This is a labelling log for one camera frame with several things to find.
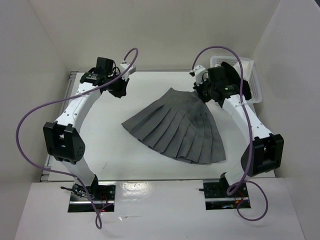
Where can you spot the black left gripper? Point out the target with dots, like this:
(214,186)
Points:
(122,92)

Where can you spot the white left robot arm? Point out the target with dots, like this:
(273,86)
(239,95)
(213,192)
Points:
(91,86)

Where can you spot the grey pleated skirt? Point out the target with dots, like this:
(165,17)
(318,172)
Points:
(179,126)

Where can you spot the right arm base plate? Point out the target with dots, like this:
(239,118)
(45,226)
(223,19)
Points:
(216,198)

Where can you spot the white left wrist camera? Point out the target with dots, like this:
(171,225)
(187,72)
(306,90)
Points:
(126,69)

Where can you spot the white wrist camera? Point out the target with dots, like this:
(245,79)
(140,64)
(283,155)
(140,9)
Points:
(126,69)
(200,74)

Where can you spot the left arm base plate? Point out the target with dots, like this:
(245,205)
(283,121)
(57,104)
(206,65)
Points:
(104,199)

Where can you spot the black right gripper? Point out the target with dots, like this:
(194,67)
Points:
(199,89)

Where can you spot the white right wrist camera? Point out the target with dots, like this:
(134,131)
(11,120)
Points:
(200,74)

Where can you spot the white plastic basket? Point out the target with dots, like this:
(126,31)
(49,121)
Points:
(253,81)

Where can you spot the white cloth in basket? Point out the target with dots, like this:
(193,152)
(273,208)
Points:
(247,67)

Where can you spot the black skirt in basket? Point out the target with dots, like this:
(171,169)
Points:
(234,79)

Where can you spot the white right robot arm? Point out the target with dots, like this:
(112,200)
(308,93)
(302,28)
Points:
(224,85)

